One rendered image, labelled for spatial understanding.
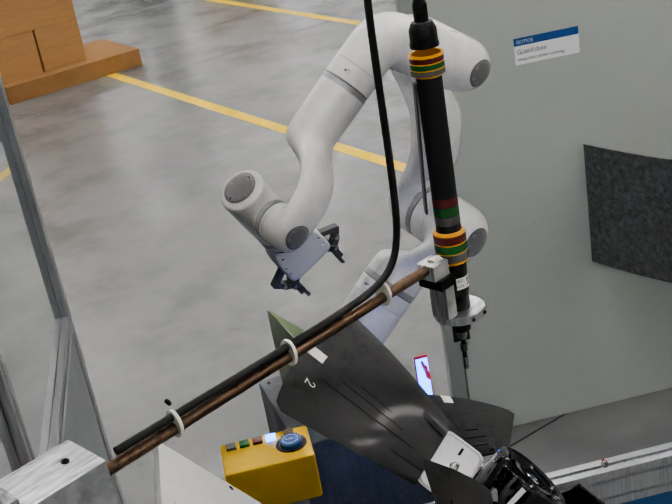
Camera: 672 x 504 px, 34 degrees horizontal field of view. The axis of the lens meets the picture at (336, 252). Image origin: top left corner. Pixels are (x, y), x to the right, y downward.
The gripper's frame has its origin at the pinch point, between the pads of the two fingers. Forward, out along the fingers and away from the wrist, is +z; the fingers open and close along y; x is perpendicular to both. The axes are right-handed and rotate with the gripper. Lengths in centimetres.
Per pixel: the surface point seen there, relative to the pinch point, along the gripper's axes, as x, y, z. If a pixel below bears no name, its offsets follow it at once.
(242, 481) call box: 27.5, 34.6, -7.1
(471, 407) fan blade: 46.8, -2.6, -4.7
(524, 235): -59, -54, 126
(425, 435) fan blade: 60, 5, -32
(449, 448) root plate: 63, 4, -29
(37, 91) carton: -654, 67, 364
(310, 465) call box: 31.7, 24.4, -2.2
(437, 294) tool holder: 54, -9, -45
